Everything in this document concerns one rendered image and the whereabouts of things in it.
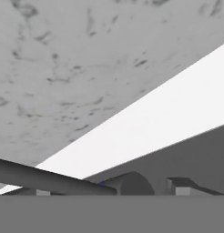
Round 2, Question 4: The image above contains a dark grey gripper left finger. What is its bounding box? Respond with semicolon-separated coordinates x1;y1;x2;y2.
2;187;62;197

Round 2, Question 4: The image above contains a white cupboard front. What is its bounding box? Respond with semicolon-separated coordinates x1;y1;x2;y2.
0;40;224;197

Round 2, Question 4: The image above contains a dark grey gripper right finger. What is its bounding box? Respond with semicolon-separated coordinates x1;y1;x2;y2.
166;177;224;197

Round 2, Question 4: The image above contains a grey bar cupboard handle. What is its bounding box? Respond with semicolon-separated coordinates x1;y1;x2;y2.
0;157;156;197

